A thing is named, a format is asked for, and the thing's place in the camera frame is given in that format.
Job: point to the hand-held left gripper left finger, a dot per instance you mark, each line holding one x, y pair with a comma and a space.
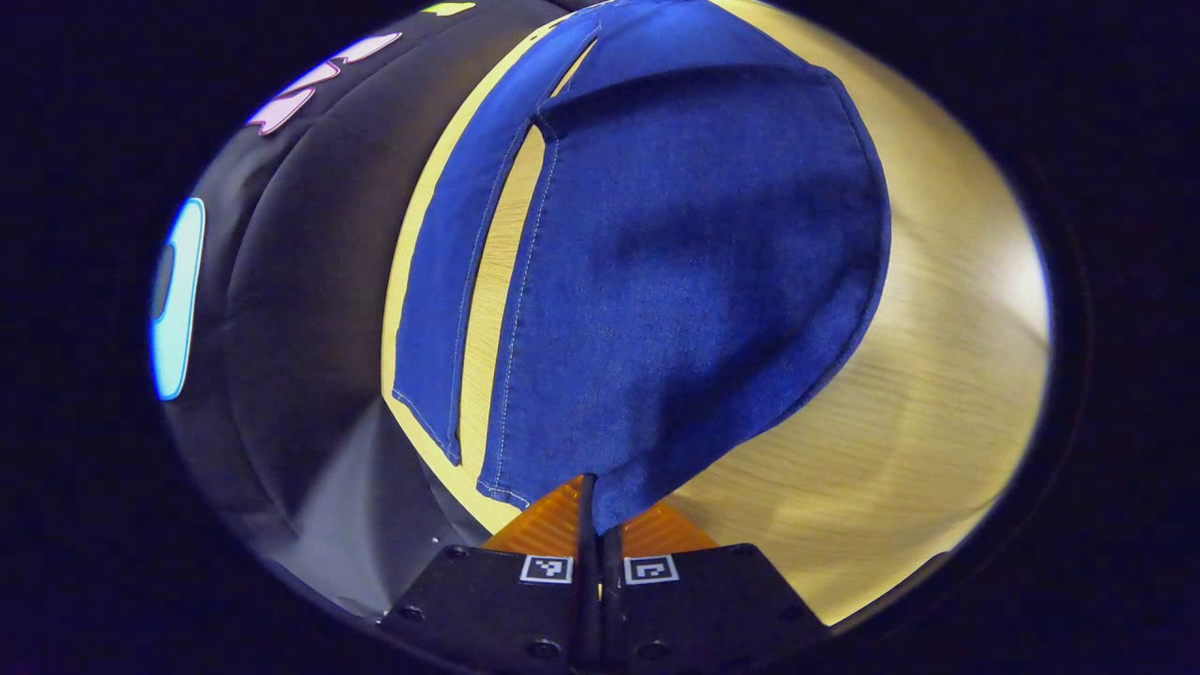
587, 534

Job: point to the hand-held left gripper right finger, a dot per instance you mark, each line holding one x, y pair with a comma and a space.
703, 600

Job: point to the blue jeans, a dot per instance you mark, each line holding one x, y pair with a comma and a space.
675, 281

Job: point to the black backdrop cloth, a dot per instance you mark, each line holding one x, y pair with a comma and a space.
300, 281

